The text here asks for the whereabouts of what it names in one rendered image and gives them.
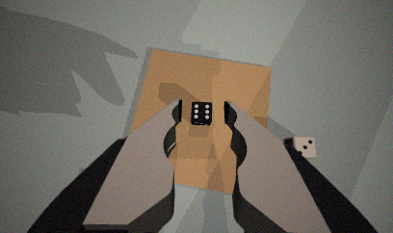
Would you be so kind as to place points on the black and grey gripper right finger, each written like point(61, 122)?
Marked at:
point(278, 191)

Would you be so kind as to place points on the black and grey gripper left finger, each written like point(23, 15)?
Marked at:
point(129, 188)

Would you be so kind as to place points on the white die with black pips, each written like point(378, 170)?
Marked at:
point(305, 145)

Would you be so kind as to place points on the orange flat mat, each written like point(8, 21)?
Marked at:
point(202, 156)

